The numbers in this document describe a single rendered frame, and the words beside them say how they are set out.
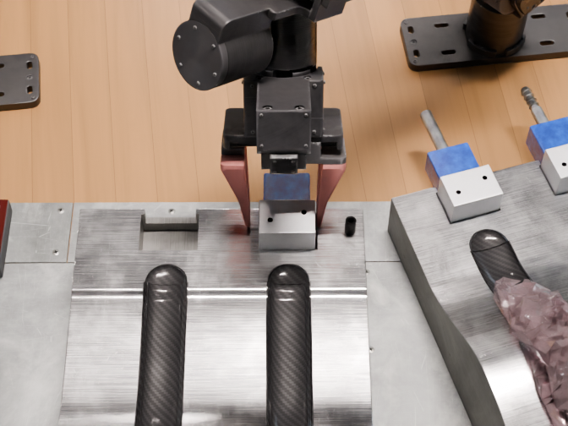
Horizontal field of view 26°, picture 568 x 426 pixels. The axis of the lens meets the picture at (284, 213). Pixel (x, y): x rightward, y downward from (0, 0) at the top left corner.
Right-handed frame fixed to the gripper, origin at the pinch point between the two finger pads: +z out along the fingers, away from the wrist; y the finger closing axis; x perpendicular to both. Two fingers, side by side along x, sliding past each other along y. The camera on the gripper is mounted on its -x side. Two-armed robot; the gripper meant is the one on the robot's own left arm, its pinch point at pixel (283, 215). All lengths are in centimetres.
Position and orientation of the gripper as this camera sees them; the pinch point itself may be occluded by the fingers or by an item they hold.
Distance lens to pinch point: 110.6
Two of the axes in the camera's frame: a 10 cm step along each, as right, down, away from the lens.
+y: 10.0, 0.0, 0.0
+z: 0.0, 9.0, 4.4
